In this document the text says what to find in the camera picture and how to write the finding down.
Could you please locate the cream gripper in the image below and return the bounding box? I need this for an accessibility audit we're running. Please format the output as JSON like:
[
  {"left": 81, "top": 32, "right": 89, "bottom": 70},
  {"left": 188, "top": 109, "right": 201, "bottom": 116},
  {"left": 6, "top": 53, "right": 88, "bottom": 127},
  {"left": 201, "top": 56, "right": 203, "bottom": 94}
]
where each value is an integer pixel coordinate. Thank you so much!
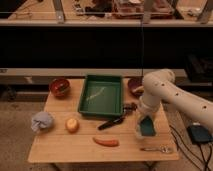
[{"left": 136, "top": 106, "right": 157, "bottom": 123}]

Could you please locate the teal green sponge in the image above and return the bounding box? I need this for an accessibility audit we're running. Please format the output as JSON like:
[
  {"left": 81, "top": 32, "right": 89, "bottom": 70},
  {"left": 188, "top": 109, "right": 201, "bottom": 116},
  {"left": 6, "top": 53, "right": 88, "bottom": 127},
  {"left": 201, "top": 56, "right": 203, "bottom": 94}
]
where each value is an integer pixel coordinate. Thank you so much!
[{"left": 140, "top": 116, "right": 156, "bottom": 136}]

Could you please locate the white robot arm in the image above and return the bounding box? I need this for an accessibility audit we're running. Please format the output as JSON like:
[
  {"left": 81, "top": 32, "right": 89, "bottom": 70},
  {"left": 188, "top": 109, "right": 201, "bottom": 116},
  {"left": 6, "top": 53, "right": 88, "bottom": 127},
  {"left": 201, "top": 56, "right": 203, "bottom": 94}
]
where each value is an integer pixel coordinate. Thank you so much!
[{"left": 138, "top": 69, "right": 213, "bottom": 133}]

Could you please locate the white paper cup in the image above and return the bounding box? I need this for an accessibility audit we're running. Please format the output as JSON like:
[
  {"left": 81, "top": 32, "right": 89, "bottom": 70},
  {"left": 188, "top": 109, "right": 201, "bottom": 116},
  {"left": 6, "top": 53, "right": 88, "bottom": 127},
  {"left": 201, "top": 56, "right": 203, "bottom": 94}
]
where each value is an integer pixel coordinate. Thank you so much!
[{"left": 135, "top": 124, "right": 153, "bottom": 139}]

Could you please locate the yellow banana piece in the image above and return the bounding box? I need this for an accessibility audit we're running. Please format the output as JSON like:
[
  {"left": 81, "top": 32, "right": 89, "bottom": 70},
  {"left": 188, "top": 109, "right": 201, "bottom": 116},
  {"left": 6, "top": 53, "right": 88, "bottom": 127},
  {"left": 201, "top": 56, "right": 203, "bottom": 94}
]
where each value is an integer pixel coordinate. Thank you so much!
[{"left": 133, "top": 86, "right": 144, "bottom": 93}]

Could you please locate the dark red bowl right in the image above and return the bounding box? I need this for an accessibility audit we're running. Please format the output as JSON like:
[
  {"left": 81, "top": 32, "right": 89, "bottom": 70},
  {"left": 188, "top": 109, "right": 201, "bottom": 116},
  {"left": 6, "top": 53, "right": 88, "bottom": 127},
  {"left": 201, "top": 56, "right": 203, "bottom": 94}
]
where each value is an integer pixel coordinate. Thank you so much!
[{"left": 128, "top": 77, "right": 143, "bottom": 97}]

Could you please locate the metal fork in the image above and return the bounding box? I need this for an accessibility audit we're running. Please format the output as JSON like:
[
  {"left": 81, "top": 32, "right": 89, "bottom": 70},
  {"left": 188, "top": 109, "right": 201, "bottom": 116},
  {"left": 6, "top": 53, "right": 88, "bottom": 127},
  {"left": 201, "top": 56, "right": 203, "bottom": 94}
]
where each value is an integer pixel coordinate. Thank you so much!
[{"left": 140, "top": 147, "right": 173, "bottom": 154}]

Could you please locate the green plastic tray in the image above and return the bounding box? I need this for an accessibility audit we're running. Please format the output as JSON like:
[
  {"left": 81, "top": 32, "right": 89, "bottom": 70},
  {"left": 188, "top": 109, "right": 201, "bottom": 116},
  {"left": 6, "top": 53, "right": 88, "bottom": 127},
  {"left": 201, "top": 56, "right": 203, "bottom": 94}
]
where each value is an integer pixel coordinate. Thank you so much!
[{"left": 78, "top": 75, "right": 123, "bottom": 118}]

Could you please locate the black foot pedal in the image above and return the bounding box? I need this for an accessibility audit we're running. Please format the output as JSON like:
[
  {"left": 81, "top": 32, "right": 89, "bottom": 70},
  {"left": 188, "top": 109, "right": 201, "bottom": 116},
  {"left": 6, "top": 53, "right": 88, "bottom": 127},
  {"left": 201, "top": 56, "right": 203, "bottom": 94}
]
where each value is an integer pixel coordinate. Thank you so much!
[{"left": 187, "top": 125, "right": 213, "bottom": 144}]

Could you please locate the wooden folding table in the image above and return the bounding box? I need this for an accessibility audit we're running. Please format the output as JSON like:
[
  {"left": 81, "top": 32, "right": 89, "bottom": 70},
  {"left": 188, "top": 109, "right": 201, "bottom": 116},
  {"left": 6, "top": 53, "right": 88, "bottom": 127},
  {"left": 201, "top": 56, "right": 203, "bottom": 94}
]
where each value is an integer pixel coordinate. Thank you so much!
[{"left": 28, "top": 79, "right": 179, "bottom": 163}]

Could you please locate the yellow apple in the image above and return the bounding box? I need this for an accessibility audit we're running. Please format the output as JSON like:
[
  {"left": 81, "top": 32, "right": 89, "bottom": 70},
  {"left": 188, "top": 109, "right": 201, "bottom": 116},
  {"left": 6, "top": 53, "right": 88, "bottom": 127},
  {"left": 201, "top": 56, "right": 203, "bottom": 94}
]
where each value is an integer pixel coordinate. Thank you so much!
[{"left": 65, "top": 118, "right": 79, "bottom": 133}]

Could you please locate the red bowl left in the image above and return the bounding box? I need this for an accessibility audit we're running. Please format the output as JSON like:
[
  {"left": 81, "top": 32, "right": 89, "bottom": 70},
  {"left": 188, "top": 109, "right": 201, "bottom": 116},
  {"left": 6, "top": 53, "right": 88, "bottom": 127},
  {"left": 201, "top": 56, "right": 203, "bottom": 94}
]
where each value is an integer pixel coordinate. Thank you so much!
[{"left": 49, "top": 78, "right": 70, "bottom": 98}]

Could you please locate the crumpled blue-grey cloth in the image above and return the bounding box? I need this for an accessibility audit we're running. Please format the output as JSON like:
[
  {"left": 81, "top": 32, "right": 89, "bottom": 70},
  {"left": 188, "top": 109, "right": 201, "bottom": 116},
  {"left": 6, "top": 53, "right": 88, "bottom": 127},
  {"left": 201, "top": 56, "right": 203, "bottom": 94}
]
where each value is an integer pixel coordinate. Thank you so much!
[{"left": 31, "top": 111, "right": 54, "bottom": 133}]

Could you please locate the brown chain pile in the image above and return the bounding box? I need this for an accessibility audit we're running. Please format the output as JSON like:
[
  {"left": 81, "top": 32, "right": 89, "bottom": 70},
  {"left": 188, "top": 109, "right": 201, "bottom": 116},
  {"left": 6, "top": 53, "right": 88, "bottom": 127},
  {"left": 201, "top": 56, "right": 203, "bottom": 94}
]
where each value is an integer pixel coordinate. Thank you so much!
[{"left": 123, "top": 102, "right": 139, "bottom": 116}]

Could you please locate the black-handled knife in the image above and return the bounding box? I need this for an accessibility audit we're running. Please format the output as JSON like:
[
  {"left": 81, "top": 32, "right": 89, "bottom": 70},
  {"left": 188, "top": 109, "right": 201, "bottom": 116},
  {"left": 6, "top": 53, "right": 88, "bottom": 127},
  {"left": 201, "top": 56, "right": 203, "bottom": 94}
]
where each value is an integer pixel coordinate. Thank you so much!
[{"left": 98, "top": 117, "right": 124, "bottom": 130}]

